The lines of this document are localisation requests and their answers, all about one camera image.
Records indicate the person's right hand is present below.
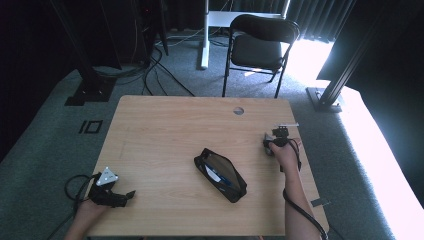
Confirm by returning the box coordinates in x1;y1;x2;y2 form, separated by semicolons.
268;137;303;173

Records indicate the black folding chair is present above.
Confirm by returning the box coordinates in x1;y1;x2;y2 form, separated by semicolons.
221;13;301;100

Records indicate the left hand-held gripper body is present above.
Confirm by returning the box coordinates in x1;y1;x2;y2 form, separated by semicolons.
87;166;130;206

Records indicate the white floor cable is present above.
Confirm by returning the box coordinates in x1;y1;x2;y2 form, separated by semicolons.
154;27;205;48

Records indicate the left hand-held gripper cable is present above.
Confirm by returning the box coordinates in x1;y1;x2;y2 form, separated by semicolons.
45;174;100;240

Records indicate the dark equipment rack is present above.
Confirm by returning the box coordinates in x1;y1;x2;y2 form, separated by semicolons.
119;0;170;68

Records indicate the person's left hand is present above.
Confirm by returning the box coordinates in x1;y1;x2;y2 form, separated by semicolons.
73;199;112;230

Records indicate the black stand with base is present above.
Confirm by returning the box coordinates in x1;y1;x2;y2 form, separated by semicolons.
49;0;118;107

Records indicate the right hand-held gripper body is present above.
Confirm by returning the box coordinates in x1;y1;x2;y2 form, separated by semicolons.
270;122;300;148

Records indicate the black mesh pencil case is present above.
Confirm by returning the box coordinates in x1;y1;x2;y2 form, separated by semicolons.
193;147;248;204

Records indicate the hand-held gripper cable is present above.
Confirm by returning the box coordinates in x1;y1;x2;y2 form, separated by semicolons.
45;174;100;240
281;137;330;240

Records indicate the grey tape strip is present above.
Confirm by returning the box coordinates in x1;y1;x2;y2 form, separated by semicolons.
310;197;332;208

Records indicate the black cable bundle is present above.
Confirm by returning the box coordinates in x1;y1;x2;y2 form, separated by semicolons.
92;46;161;97

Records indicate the right hand-held gripper cable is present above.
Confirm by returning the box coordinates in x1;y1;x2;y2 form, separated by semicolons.
281;137;330;240

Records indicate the black floor cable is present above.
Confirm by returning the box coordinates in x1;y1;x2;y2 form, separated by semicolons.
150;49;196;98

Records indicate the metal post with base plate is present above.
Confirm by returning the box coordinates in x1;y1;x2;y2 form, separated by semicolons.
306;13;384;114

